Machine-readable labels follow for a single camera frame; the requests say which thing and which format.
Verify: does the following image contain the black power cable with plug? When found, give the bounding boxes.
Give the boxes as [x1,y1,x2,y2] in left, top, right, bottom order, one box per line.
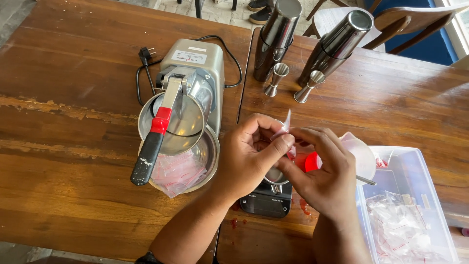
[136,35,243,107]

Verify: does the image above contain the steel bowl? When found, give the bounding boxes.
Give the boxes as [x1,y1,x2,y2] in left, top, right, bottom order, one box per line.
[139,125,221,194]

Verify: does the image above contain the wooden chair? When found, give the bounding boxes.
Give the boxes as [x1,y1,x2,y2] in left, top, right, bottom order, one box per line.
[363,3,469,55]

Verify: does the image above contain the small clear zip bag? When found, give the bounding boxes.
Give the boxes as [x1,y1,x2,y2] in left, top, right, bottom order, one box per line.
[270,109,297,160]

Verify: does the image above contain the steel jigger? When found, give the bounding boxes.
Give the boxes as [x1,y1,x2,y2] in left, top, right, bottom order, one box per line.
[294,70,326,103]
[265,63,290,97]

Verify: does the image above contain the steel cocktail shaker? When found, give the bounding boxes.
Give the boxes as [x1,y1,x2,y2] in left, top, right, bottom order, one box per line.
[297,10,373,88]
[253,0,303,82]

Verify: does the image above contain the clear plastic storage box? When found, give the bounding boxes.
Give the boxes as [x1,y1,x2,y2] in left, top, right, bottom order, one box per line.
[355,145,460,264]

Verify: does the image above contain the pile of clear zip bags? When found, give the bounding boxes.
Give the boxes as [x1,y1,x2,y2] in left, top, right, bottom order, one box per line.
[151,150,209,198]

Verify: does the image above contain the person's right hand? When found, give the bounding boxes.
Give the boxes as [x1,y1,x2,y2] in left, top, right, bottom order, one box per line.
[277,126,358,220]

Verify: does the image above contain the black digital scale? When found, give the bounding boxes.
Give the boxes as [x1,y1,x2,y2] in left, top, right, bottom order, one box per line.
[240,180,293,219]

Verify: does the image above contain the small steel cup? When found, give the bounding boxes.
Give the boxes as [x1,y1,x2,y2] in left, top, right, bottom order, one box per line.
[262,161,291,195]

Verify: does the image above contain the black metal furniture legs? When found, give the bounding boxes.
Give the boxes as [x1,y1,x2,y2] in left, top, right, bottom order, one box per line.
[178,0,238,19]

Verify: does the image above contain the person's left hand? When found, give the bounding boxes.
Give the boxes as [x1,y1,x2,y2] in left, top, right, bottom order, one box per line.
[213,113,296,206]

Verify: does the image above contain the silver ice shaver machine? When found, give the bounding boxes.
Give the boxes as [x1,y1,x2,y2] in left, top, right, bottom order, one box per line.
[130,38,225,186]

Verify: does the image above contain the heap of empty zip bags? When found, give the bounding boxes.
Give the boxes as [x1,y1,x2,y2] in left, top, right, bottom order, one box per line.
[366,191,455,264]

